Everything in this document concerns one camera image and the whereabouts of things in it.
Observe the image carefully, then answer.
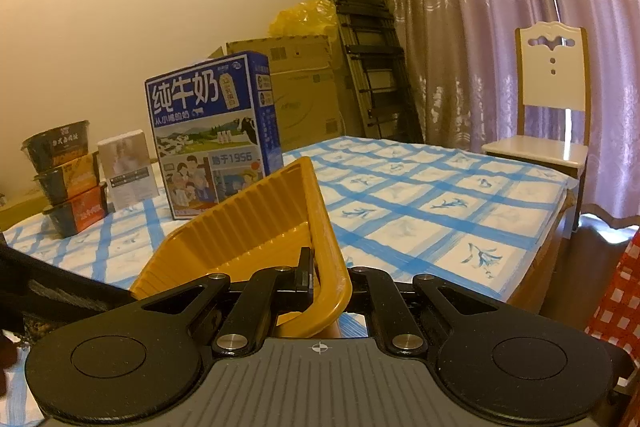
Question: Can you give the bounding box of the yellow ribbed plastic tray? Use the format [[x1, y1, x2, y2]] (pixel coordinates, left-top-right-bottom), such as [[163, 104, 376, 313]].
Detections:
[[129, 156, 353, 339]]

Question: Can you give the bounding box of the black folding ladder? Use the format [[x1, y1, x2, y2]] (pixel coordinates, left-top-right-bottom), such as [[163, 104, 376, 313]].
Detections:
[[320, 0, 426, 142]]

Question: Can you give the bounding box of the yellow plastic bag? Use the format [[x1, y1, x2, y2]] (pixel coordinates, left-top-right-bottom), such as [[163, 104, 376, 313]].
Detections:
[[270, 0, 338, 38]]

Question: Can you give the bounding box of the red checked cloth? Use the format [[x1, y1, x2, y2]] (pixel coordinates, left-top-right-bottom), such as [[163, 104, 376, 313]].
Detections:
[[584, 227, 640, 427]]

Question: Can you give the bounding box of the black red instant food bowl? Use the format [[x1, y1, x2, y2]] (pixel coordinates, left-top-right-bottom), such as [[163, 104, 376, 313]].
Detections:
[[42, 183, 110, 238]]

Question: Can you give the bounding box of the blue checked tablecloth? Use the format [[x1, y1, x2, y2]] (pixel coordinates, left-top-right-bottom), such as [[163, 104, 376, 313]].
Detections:
[[0, 136, 581, 427]]

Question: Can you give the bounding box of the brown cardboard box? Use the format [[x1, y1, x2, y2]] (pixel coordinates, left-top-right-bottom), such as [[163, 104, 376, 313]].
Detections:
[[207, 34, 362, 152]]

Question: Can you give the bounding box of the black yellow instant food bowl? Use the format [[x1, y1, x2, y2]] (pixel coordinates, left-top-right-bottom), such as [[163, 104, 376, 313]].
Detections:
[[32, 151, 101, 202]]

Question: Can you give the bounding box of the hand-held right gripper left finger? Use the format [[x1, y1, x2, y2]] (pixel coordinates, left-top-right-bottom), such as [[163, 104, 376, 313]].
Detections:
[[127, 247, 316, 358]]

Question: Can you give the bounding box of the pink patterned curtain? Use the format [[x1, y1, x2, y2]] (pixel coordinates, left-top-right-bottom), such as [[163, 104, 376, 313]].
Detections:
[[370, 0, 640, 220]]

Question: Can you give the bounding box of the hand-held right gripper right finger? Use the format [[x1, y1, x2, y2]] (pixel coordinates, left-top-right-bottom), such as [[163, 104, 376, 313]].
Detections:
[[349, 266, 501, 355]]

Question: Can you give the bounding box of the white card box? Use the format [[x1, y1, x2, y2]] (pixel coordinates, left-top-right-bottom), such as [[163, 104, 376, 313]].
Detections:
[[96, 130, 160, 211]]

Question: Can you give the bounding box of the blue milk carton box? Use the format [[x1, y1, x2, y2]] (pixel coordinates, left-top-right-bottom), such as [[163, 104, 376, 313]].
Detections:
[[145, 51, 285, 220]]

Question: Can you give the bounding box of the white wooden chair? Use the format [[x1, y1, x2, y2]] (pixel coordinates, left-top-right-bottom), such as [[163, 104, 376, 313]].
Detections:
[[481, 21, 590, 240]]

